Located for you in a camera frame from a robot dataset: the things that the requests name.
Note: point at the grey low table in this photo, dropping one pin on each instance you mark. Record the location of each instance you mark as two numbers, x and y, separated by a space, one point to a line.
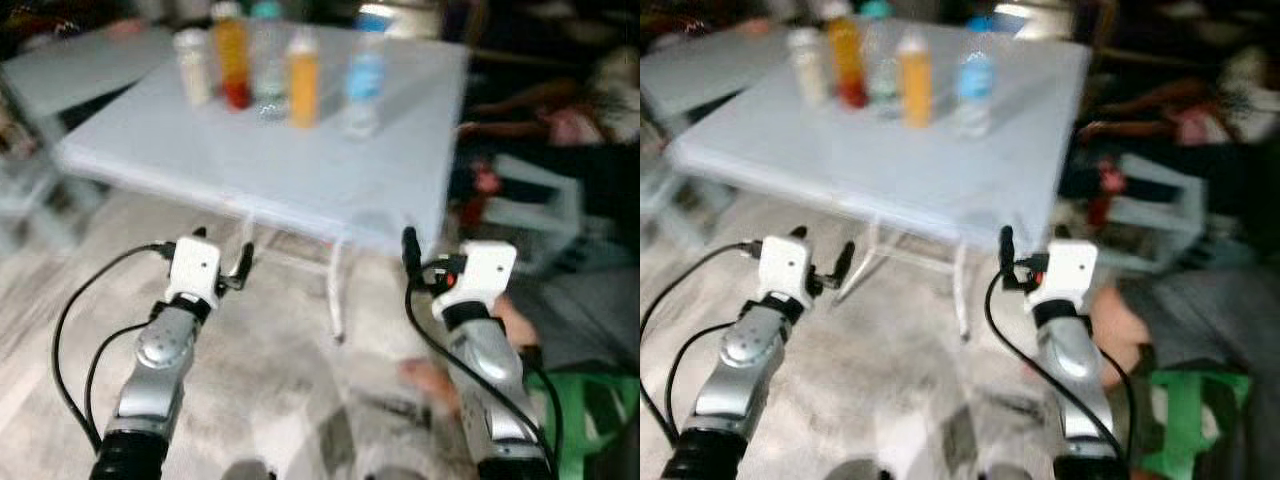
80 60
700 70

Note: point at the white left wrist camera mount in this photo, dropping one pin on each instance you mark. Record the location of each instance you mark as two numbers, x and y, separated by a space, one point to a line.
785 268
193 270

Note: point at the grey robot right foot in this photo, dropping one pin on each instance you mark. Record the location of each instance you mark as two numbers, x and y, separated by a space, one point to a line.
1005 473
395 473

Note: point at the white folding table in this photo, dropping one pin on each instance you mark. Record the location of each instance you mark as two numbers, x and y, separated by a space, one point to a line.
300 160
900 160

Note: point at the orange juice bottle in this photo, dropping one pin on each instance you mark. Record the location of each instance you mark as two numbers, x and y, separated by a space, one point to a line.
914 85
303 85

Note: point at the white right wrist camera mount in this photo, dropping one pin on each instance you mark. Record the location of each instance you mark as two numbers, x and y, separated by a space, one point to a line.
1068 270
485 272

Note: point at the water bottle with blue label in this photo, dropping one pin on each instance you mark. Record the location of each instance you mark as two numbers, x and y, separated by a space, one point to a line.
364 85
974 85

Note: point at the cream drink bottle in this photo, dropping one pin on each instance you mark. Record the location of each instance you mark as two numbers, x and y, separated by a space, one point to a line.
193 68
806 68

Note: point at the small red object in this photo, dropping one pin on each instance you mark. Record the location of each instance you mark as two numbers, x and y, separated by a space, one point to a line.
480 195
1105 195

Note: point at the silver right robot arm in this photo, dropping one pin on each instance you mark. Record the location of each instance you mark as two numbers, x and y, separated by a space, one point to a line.
1070 370
490 360

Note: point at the person in grey trousers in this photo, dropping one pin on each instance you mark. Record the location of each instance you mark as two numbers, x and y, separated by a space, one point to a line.
585 315
1200 320

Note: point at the white plastic chair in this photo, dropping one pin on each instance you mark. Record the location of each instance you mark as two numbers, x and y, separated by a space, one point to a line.
535 215
1155 215

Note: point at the grey robot left foot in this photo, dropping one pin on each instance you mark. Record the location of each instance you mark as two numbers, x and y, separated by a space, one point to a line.
248 470
855 471

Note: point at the orange and red drink bottle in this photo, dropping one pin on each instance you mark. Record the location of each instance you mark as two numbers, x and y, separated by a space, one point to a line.
847 60
232 60

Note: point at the clear bottle with teal cap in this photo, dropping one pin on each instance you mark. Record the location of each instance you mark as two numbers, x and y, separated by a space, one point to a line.
268 70
880 70

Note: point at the white plastic chair frame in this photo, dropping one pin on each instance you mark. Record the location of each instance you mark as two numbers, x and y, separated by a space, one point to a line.
655 190
30 190

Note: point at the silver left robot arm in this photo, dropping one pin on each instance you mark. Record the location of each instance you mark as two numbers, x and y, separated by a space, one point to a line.
745 360
160 370

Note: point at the grey robot foot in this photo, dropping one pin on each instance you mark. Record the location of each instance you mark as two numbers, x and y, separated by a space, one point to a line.
395 473
1005 473
248 470
855 471

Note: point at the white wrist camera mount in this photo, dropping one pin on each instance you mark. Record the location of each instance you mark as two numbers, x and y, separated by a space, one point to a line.
485 272
785 268
1068 270
193 270

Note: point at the person in dark top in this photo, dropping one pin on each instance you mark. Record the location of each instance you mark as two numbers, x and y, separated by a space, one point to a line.
1180 110
560 105

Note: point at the green plastic stool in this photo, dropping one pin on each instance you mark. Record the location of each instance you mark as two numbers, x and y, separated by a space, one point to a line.
1195 415
590 410

